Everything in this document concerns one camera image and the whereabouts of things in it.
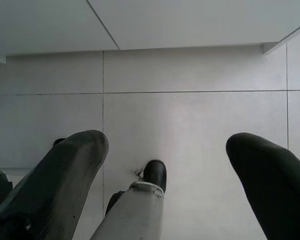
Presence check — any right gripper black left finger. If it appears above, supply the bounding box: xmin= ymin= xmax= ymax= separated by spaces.
xmin=0 ymin=129 xmax=110 ymax=240

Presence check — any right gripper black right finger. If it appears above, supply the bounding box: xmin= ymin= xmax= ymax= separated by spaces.
xmin=225 ymin=132 xmax=300 ymax=240

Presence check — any robot right leg silver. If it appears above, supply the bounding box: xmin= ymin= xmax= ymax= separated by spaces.
xmin=89 ymin=181 xmax=165 ymax=240

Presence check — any robot right foot black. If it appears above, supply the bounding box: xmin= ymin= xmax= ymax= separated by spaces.
xmin=141 ymin=159 xmax=168 ymax=198

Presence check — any white cabinet door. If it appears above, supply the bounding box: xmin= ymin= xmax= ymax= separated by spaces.
xmin=86 ymin=0 xmax=300 ymax=51
xmin=0 ymin=0 xmax=121 ymax=55

